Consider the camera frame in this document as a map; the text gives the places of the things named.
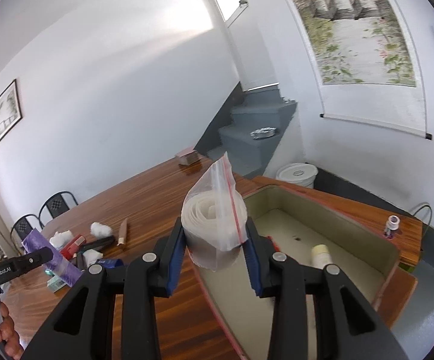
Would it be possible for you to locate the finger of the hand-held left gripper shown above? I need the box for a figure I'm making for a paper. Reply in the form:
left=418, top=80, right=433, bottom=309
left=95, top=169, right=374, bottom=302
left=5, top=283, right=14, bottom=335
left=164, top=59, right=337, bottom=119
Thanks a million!
left=11, top=247, right=55, bottom=272

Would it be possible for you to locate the zip bag with white roll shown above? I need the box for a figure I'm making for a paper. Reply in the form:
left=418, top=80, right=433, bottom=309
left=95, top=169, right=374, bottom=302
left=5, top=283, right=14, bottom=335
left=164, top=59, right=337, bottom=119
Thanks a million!
left=181, top=151, right=248, bottom=271

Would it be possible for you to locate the white cotton wad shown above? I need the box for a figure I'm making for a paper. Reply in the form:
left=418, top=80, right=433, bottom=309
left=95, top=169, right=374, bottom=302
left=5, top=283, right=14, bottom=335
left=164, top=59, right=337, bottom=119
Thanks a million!
left=83, top=249, right=104, bottom=269
left=49, top=229, right=76, bottom=248

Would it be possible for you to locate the wooden desktop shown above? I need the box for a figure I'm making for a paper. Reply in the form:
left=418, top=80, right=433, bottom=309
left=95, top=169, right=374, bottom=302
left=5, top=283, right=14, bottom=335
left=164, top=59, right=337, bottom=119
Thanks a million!
left=0, top=156, right=419, bottom=360

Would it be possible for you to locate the person's left hand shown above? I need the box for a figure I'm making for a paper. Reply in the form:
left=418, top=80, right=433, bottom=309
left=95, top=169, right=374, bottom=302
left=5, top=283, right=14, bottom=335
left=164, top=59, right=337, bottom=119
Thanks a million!
left=0, top=302, right=25, bottom=360

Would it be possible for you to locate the taped sachet bundle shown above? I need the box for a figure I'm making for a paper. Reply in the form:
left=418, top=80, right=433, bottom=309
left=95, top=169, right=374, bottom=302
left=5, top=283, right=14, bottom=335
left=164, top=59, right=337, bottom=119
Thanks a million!
left=22, top=229, right=83, bottom=287

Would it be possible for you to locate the framed wall picture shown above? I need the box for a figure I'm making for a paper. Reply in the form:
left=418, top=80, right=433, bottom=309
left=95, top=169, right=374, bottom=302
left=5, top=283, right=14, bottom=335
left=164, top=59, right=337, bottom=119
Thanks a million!
left=0, top=79, right=23, bottom=157

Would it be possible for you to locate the plastic-wrapped cotton ball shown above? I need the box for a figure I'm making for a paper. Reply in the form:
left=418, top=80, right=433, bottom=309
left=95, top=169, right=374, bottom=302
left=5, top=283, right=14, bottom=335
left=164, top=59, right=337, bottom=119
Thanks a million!
left=90, top=222, right=113, bottom=238

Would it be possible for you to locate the red tin box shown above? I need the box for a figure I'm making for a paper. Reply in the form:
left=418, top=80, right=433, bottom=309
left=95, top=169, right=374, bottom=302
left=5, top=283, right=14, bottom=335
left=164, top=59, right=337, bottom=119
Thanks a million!
left=192, top=184, right=401, bottom=360

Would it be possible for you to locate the grey staircase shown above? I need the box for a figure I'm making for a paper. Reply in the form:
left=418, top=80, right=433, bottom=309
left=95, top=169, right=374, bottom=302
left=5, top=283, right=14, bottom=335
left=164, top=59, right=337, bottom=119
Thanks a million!
left=206, top=82, right=298, bottom=181

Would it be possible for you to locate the green paper bag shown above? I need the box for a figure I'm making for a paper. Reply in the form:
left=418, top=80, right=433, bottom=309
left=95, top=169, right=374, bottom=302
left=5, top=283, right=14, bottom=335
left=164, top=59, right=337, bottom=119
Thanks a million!
left=399, top=202, right=434, bottom=271

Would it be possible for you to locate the white plastic bucket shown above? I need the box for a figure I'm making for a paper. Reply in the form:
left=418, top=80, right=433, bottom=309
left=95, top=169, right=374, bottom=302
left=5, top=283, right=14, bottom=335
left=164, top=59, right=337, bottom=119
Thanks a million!
left=276, top=163, right=319, bottom=189

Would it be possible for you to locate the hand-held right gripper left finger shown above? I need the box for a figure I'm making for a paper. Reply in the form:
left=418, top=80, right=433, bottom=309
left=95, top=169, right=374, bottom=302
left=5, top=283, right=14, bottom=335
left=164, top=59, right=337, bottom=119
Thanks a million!
left=21, top=218, right=186, bottom=360

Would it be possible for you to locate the hanging scroll painting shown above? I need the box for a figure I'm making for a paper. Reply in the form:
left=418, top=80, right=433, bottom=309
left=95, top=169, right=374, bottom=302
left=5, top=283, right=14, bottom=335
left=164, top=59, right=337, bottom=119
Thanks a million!
left=270, top=0, right=433, bottom=139

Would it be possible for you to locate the foil tray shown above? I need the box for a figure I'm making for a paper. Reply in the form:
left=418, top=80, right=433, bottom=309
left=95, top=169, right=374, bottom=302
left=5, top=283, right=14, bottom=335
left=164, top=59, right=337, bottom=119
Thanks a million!
left=250, top=127, right=277, bottom=140

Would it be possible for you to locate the green soap case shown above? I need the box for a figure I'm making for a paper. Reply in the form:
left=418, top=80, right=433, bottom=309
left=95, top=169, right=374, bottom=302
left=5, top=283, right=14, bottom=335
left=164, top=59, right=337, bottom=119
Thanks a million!
left=47, top=275, right=68, bottom=293

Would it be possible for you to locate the black case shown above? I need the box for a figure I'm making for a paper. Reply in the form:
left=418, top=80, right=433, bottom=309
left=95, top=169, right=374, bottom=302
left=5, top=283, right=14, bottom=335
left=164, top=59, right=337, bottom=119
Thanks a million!
left=78, top=235, right=115, bottom=253

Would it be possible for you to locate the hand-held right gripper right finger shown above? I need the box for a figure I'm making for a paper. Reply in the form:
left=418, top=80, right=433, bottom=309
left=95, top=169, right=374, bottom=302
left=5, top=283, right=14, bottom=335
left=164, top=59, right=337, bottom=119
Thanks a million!
left=244, top=217, right=410, bottom=360

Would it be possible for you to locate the wooden bench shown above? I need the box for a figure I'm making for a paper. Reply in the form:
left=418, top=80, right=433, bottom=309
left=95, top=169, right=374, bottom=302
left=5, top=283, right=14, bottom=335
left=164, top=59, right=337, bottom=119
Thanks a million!
left=252, top=175, right=425, bottom=268

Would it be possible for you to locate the small wooden box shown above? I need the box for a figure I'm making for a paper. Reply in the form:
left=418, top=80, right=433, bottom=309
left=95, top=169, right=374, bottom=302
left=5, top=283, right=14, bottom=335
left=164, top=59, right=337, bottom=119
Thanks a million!
left=175, top=148, right=202, bottom=166

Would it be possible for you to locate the small white purple bottle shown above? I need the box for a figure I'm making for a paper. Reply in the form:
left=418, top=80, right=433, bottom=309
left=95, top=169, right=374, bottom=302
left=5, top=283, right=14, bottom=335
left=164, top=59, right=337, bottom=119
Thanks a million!
left=384, top=215, right=400, bottom=239

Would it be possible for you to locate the small red carton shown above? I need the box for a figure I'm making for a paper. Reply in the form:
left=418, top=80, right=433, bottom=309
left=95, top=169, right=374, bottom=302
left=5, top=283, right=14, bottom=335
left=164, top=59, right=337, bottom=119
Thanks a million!
left=60, top=234, right=86, bottom=259

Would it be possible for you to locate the cream cylindrical container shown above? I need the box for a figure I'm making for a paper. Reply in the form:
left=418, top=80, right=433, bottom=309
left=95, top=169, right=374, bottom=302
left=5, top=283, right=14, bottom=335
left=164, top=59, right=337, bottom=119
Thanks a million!
left=312, top=244, right=332, bottom=269

